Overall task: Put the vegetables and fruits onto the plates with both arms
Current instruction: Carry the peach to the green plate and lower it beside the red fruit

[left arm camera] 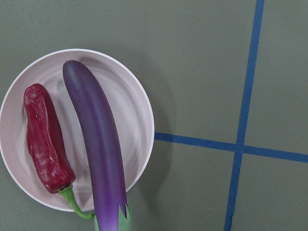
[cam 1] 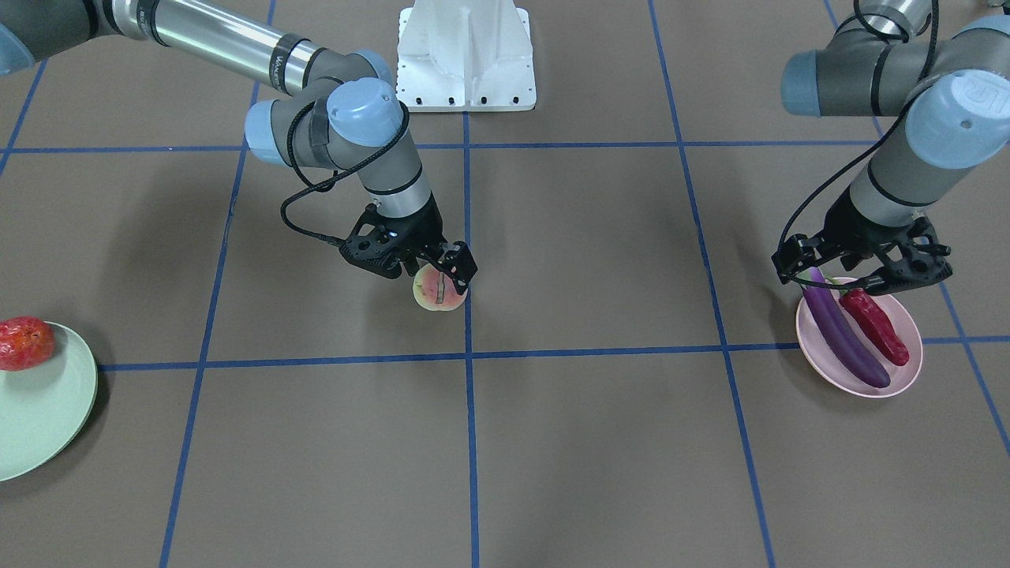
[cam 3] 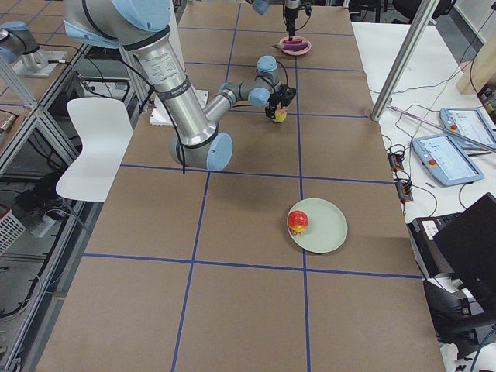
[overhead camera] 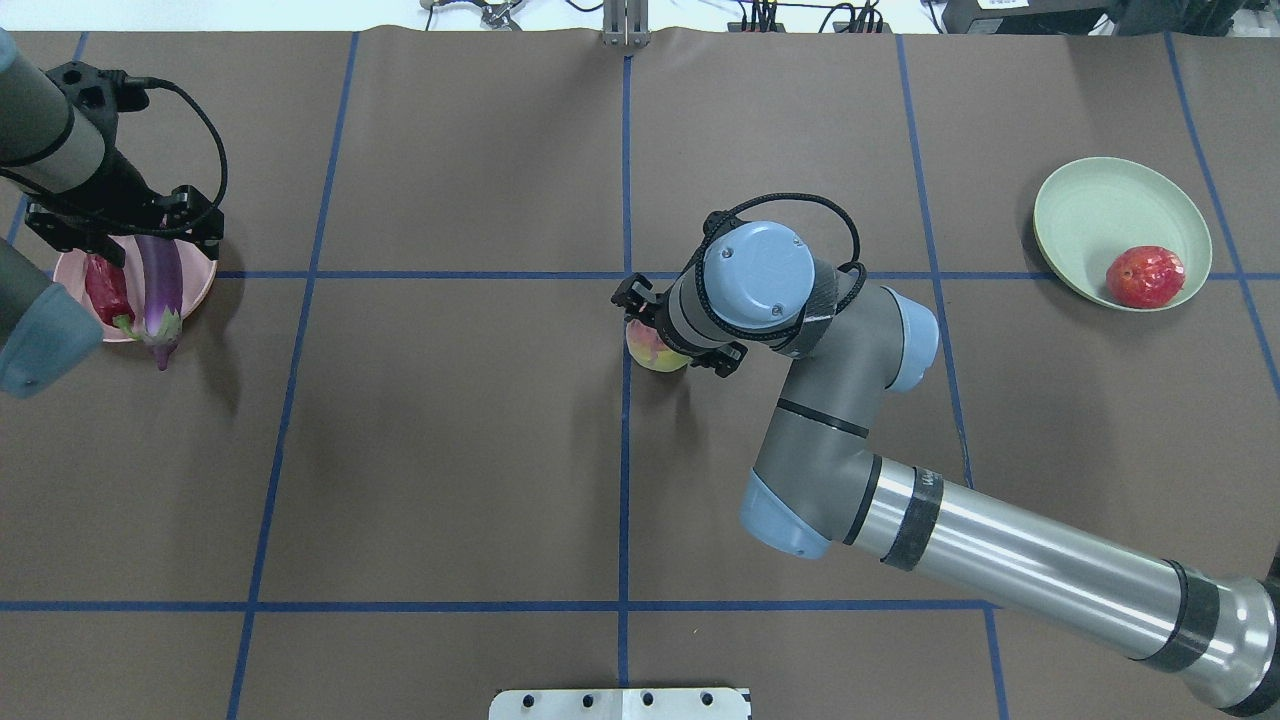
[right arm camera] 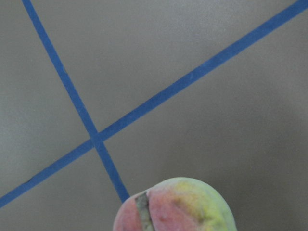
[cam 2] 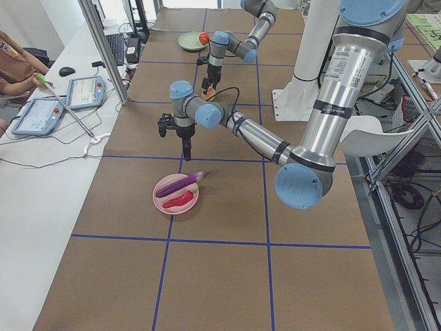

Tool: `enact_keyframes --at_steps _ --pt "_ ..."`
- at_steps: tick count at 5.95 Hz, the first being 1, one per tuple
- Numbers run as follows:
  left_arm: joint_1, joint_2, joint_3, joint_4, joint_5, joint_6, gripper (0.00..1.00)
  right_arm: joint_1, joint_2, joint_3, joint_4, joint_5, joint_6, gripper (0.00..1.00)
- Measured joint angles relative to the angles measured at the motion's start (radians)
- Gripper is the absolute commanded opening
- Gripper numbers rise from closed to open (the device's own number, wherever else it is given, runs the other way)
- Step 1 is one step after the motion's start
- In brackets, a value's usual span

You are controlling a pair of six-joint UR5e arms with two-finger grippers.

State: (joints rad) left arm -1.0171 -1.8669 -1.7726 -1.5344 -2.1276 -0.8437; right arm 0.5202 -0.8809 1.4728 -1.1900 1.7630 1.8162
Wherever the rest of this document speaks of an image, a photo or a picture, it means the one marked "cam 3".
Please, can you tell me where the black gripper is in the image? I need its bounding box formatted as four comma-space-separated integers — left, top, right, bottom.
265, 92, 288, 118
284, 5, 299, 40

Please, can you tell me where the peach fruit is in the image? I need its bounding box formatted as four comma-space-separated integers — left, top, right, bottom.
272, 108, 287, 123

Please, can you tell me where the purple eggplant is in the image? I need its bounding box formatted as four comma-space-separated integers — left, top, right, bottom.
273, 42, 308, 52

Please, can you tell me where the red pomegranate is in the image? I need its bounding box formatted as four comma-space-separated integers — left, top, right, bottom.
287, 210, 309, 235

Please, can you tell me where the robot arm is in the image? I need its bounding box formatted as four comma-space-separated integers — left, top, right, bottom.
64, 1, 296, 171
246, 0, 305, 41

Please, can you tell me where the pink plate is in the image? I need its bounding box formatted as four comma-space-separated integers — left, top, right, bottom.
278, 36, 312, 57

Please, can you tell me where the light green plate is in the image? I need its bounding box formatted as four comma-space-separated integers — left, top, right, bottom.
287, 198, 348, 253

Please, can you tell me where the white side desk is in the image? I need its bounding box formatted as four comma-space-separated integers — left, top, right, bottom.
352, 22, 495, 222

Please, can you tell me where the blue teach pendant near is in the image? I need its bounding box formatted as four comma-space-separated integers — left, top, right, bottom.
412, 135, 484, 187

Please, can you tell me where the blue teach pendant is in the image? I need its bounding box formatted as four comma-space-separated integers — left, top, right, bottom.
412, 135, 484, 187
439, 108, 495, 150

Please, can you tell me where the blue teach pendant far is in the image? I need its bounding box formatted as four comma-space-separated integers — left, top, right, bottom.
439, 108, 495, 150

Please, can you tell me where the black laptop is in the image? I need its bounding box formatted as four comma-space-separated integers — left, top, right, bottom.
408, 192, 495, 308

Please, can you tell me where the black office chair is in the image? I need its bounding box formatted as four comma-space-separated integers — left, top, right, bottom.
423, 281, 495, 359

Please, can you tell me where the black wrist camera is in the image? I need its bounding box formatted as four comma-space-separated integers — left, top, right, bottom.
300, 2, 312, 17
276, 84, 297, 107

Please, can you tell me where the black camera cable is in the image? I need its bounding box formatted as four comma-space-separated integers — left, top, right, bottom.
273, 60, 290, 88

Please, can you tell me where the metal rod green handle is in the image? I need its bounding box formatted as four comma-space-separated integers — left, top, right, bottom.
386, 106, 495, 153

